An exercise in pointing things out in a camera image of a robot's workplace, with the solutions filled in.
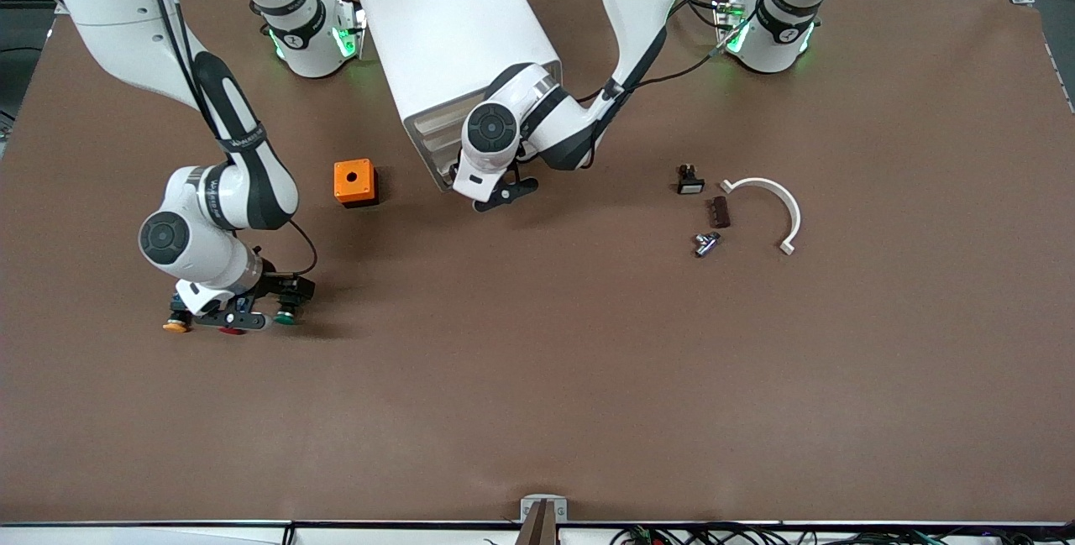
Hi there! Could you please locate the red push button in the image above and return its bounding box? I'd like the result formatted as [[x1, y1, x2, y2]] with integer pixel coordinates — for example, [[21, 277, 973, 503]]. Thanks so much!
[[217, 297, 253, 337]]

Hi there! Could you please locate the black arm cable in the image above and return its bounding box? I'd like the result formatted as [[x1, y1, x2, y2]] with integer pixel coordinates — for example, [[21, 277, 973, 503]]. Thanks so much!
[[139, 0, 320, 277], [575, 0, 744, 105]]

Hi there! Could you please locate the white curved plastic bracket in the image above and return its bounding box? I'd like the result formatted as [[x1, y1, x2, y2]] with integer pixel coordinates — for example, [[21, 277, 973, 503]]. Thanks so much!
[[720, 177, 803, 257]]

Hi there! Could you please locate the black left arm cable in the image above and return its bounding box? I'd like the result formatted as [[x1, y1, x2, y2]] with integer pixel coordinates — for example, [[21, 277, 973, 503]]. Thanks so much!
[[575, 0, 744, 105]]

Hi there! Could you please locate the brown mount bar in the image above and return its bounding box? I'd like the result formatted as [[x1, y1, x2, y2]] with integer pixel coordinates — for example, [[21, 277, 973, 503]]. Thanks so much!
[[514, 499, 559, 545]]

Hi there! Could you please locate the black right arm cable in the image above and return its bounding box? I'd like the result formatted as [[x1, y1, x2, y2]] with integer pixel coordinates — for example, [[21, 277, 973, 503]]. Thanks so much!
[[139, 0, 320, 277]]

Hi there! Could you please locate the grey metal mount bracket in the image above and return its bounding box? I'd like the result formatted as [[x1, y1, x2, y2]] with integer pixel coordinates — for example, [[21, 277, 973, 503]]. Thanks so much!
[[520, 495, 568, 523]]

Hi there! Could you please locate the orange box with hole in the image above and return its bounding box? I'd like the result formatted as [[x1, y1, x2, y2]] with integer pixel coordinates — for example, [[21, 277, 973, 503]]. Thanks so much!
[[333, 159, 380, 209]]

